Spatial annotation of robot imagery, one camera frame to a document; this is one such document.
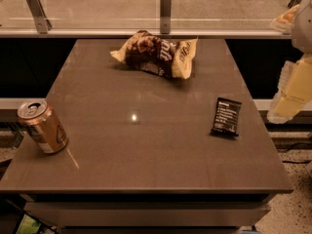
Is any black snack bar wrapper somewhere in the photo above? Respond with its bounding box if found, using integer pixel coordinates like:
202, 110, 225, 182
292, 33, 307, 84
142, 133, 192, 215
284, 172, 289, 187
212, 97, 242, 137

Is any left metal railing bracket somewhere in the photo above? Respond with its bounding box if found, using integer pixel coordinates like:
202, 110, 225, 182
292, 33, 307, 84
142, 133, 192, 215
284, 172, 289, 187
26, 0, 52, 34

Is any green object under table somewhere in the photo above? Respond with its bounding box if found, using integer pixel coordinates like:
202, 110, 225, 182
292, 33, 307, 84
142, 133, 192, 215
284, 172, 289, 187
15, 214, 42, 234

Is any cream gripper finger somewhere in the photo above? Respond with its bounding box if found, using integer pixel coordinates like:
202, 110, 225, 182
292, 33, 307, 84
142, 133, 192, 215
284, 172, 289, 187
267, 54, 312, 124

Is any middle metal railing bracket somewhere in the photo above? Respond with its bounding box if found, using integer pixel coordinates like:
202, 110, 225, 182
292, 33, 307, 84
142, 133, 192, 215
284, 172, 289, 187
160, 0, 172, 34

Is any black floor cable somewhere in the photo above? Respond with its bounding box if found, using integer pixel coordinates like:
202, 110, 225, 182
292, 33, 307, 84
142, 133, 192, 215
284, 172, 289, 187
277, 141, 312, 165

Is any yellow chip bag background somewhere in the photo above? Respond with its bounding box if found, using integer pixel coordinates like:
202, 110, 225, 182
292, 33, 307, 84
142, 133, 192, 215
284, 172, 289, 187
270, 5, 299, 34

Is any orange soda can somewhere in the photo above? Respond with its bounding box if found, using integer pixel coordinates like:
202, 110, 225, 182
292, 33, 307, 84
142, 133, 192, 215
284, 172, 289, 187
18, 99, 68, 154

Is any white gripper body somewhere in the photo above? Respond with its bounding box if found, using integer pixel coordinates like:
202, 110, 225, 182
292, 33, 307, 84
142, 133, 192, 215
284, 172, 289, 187
292, 0, 312, 53

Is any brown chip bag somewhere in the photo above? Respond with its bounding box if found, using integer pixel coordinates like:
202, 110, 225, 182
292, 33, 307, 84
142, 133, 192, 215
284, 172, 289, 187
110, 30, 197, 79

